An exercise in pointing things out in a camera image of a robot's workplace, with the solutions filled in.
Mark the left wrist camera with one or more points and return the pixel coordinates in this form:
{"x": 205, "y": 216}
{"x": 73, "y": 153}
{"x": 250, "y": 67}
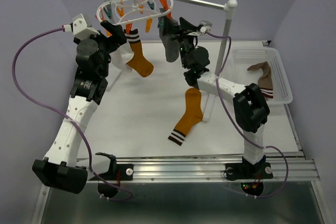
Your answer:
{"x": 80, "y": 27}

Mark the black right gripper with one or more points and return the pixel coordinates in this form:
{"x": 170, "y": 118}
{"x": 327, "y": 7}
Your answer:
{"x": 185, "y": 25}

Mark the white clip hanger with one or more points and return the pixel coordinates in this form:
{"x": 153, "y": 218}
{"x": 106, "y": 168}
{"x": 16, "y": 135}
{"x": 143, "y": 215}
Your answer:
{"x": 133, "y": 13}

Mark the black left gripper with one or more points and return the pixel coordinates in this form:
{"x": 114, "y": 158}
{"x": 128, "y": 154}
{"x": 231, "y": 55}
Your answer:
{"x": 116, "y": 31}

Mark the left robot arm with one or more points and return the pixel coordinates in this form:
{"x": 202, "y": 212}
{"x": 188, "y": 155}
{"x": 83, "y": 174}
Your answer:
{"x": 58, "y": 169}

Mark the mustard yellow sock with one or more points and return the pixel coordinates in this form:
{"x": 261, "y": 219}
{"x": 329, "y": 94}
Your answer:
{"x": 193, "y": 115}
{"x": 138, "y": 62}

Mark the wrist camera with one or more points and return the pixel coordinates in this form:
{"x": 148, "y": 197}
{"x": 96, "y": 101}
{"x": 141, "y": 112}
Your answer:
{"x": 80, "y": 27}
{"x": 203, "y": 27}

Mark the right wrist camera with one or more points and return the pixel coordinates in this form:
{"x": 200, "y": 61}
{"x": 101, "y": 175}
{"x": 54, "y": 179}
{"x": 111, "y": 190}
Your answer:
{"x": 203, "y": 27}

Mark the grey sock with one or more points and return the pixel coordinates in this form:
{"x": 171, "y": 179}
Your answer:
{"x": 171, "y": 46}

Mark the white sock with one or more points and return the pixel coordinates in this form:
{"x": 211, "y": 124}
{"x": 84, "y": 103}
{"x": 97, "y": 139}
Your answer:
{"x": 121, "y": 57}

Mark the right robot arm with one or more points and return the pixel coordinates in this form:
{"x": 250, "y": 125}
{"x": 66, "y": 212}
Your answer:
{"x": 250, "y": 107}

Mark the white clothes rack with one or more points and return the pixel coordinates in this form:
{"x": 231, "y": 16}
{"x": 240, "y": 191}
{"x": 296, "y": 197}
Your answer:
{"x": 229, "y": 9}

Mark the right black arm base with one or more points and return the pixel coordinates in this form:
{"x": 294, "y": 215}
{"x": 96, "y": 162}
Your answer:
{"x": 246, "y": 171}

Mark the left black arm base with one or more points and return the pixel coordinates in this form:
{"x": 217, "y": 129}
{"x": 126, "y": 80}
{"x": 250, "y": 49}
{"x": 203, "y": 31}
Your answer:
{"x": 108, "y": 168}

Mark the white plastic basket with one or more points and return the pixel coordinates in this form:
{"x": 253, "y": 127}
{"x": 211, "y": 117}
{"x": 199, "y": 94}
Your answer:
{"x": 243, "y": 57}

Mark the aluminium rail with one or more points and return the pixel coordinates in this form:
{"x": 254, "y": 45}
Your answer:
{"x": 204, "y": 169}

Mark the brown beige sock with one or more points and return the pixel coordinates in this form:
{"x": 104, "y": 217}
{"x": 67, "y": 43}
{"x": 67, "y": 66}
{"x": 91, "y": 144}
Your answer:
{"x": 265, "y": 81}

